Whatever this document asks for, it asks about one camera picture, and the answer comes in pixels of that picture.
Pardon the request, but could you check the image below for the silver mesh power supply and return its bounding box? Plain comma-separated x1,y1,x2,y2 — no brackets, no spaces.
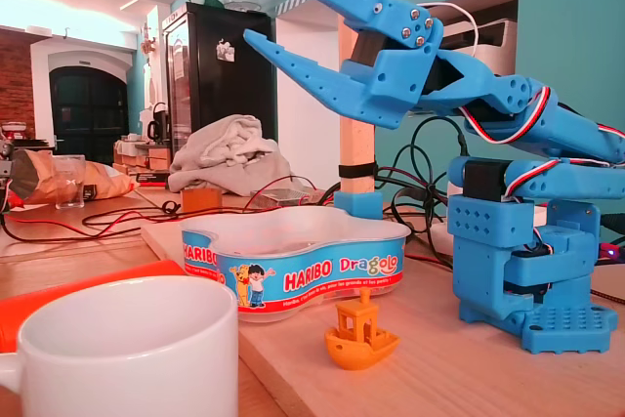
249,187,318,208

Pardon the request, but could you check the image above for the clear Haribo candy tub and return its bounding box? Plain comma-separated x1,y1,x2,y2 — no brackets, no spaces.
179,205,414,324

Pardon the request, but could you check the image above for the white ceramic mug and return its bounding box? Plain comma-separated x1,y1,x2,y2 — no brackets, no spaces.
0,274,240,417

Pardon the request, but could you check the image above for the orange foam cylinder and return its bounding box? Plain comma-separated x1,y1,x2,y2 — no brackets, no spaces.
0,260,187,354

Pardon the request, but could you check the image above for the white office printer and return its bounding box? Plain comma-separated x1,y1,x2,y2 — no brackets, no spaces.
441,19,519,77

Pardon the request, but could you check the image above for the black electric kettle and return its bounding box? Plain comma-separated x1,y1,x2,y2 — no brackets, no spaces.
146,102,171,143

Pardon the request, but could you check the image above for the dark arched door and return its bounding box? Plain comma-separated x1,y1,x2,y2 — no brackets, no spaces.
48,66,129,152

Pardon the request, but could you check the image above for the blue printed post base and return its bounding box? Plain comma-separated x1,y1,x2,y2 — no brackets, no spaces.
334,190,385,221

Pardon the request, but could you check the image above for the clear drinking glass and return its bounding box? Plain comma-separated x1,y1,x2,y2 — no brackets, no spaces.
52,153,88,210

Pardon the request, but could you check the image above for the brown crisps bag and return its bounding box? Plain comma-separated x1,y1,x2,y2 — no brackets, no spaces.
9,148,141,206

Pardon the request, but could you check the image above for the light wooden base board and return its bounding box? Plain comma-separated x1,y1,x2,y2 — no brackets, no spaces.
141,201,625,417

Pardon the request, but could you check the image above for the red wire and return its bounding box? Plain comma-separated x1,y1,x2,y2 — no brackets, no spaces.
80,176,318,242

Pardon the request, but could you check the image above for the black power cable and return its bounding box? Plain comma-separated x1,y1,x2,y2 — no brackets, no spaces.
0,199,274,245

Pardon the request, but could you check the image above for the orange 3D-printed toy boat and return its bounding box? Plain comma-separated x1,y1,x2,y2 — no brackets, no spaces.
324,287,401,372

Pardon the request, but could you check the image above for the red kitchen appliance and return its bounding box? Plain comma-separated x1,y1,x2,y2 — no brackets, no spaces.
0,119,36,144

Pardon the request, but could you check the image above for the black cable bundle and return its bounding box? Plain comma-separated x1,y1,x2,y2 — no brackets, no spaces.
385,116,470,262

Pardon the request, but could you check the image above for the black flat box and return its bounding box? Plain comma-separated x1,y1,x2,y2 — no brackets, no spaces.
135,171,170,188

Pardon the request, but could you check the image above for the black strap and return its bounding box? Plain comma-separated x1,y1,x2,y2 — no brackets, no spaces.
338,162,378,180

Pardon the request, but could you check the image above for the white red black servo cable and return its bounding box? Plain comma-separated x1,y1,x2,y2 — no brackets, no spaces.
419,1,479,58

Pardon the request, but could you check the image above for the black glass-door fridge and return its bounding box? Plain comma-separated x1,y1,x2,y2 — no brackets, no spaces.
162,1,277,164

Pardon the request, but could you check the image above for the grey crumpled cloth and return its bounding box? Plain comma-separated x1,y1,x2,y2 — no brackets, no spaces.
168,113,294,196

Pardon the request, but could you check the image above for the small brown box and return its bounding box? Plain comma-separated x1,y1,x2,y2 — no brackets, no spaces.
181,187,224,216

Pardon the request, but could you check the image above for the light wooden post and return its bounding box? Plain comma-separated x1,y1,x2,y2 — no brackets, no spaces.
336,0,377,193

